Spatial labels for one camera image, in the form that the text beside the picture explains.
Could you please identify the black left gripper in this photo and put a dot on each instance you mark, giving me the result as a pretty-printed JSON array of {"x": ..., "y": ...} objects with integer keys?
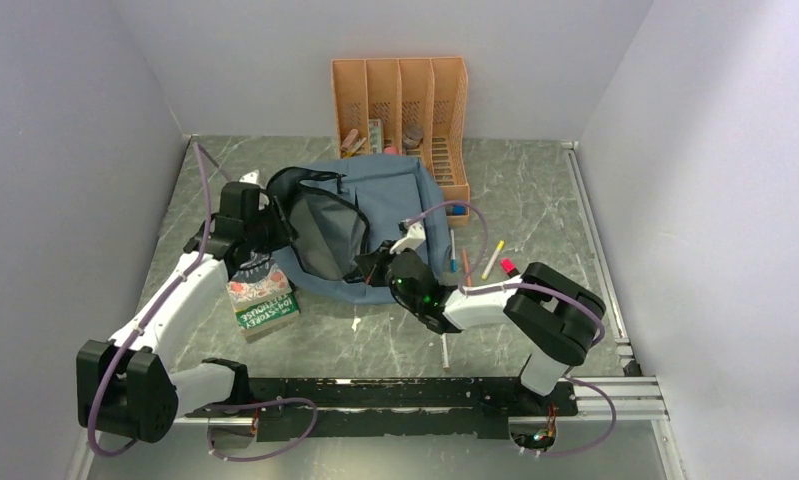
[{"x": 283, "y": 231}]

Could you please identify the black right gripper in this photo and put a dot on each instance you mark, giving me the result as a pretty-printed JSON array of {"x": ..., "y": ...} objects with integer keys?
[{"x": 371, "y": 264}]

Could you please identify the floral Little Women book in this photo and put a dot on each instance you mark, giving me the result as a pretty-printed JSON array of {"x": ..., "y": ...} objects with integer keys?
[{"x": 257, "y": 282}]

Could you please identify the blue student backpack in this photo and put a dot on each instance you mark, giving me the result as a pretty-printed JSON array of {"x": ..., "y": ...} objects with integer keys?
[{"x": 340, "y": 209}]

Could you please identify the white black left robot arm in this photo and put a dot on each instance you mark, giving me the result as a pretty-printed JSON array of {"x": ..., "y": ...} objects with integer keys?
[{"x": 123, "y": 384}]

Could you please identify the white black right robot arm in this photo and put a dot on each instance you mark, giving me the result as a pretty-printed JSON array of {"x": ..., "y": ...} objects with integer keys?
[{"x": 561, "y": 318}]

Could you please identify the blue white pen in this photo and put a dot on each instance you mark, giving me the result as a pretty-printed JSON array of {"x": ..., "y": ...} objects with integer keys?
[{"x": 453, "y": 252}]

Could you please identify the green Treehouse book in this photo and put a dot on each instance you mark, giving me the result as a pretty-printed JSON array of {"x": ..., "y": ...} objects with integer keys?
[{"x": 264, "y": 318}]

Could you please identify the orange pencil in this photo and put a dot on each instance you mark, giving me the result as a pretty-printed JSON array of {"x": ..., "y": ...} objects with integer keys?
[{"x": 466, "y": 268}]

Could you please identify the brown white marker pen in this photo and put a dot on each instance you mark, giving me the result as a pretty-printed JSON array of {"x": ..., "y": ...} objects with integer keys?
[{"x": 445, "y": 353}]

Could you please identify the yellow white marker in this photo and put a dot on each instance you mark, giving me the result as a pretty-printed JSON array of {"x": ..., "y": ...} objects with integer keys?
[{"x": 492, "y": 260}]

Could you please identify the pink black highlighter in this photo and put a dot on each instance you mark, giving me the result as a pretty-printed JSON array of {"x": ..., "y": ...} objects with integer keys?
[{"x": 509, "y": 268}]

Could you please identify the brown round tape roll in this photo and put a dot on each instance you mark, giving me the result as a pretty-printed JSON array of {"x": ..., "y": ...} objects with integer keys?
[{"x": 412, "y": 136}]

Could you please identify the white green card box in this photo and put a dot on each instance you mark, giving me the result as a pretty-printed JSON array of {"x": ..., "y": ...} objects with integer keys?
[{"x": 375, "y": 135}]

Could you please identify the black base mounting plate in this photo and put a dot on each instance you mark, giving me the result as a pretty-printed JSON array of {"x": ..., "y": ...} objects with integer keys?
[{"x": 288, "y": 422}]

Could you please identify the orange plastic file organizer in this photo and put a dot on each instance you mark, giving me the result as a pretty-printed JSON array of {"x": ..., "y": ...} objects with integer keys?
[{"x": 429, "y": 91}]

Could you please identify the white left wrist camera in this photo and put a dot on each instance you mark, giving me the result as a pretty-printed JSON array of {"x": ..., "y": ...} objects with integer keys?
[{"x": 252, "y": 177}]

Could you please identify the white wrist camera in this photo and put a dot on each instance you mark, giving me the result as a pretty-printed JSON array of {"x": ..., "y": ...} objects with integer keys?
[
  {"x": 252, "y": 177},
  {"x": 413, "y": 236}
]

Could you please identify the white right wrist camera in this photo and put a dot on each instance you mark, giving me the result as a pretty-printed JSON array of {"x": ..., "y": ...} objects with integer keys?
[{"x": 413, "y": 236}]

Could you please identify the aluminium frame rail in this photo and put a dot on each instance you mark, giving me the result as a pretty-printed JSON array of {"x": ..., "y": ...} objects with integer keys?
[{"x": 624, "y": 397}]

